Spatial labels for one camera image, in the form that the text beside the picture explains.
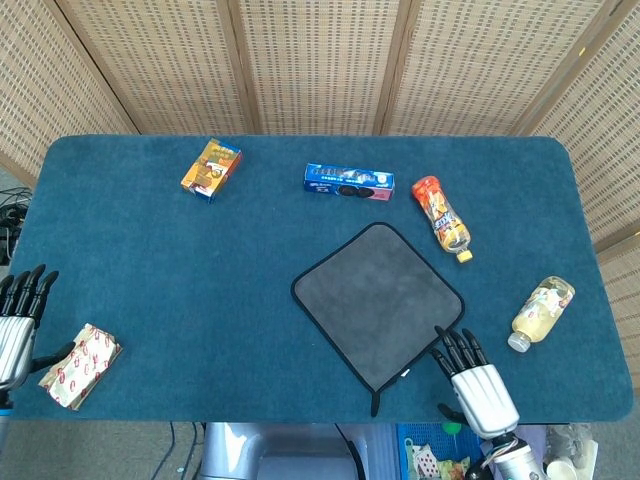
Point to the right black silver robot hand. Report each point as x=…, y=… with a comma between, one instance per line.
x=482, y=395

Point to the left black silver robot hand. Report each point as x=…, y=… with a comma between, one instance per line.
x=17, y=345

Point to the purple cloth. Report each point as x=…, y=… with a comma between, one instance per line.
x=532, y=440

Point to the red white patterned snack packet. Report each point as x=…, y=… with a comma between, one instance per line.
x=80, y=367

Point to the white paper cup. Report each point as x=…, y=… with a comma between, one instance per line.
x=560, y=471

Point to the blue carpet table cover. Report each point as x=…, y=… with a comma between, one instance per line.
x=200, y=280

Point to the playing cards pack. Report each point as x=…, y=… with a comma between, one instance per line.
x=425, y=460

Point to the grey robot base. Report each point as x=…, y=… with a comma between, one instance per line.
x=280, y=450

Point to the blue cookie box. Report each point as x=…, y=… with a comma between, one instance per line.
x=345, y=182

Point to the orange yellow carton box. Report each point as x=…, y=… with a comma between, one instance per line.
x=212, y=170

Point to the green ball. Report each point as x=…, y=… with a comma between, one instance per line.
x=451, y=428

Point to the clear plastic bag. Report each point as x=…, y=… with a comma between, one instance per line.
x=575, y=445

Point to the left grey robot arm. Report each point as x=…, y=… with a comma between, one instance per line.
x=4, y=420

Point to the orange label drink bottle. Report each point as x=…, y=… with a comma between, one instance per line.
x=442, y=215

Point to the pale yellow drink bottle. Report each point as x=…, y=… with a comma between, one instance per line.
x=542, y=312

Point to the grey green cleaning cloth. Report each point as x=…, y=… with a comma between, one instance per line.
x=375, y=295

